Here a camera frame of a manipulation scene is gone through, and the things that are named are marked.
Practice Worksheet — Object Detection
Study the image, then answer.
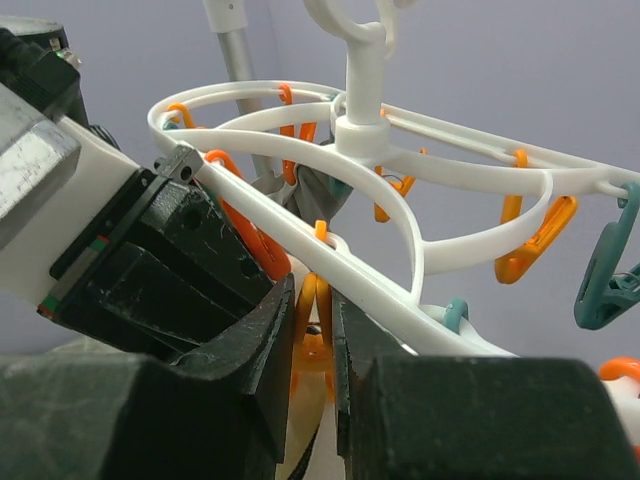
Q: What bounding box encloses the grey hanging underwear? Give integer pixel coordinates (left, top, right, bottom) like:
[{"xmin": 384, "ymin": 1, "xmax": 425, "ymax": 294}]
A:
[{"xmin": 251, "ymin": 165, "xmax": 353, "ymax": 225}]

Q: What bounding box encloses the white metal clothes rack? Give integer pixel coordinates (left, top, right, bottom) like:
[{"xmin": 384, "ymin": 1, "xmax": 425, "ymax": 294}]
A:
[{"xmin": 202, "ymin": 0, "xmax": 273, "ymax": 176}]

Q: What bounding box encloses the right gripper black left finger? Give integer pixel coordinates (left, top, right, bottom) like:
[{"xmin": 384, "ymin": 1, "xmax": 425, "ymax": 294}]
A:
[{"xmin": 1, "ymin": 276, "xmax": 295, "ymax": 479}]

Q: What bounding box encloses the navy blue underwear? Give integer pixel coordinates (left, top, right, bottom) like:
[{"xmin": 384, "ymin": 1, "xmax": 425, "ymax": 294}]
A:
[{"xmin": 275, "ymin": 257, "xmax": 335, "ymax": 479}]

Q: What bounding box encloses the white round clip hanger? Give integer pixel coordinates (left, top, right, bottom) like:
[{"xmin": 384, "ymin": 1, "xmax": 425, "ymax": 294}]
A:
[{"xmin": 147, "ymin": 1, "xmax": 639, "ymax": 356}]

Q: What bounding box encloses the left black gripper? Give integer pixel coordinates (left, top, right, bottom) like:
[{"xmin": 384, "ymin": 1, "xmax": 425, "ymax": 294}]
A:
[{"xmin": 1, "ymin": 29, "xmax": 273, "ymax": 360}]

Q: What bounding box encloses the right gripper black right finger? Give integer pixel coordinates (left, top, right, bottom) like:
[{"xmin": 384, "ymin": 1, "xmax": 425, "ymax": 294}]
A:
[{"xmin": 332, "ymin": 293, "xmax": 639, "ymax": 479}]

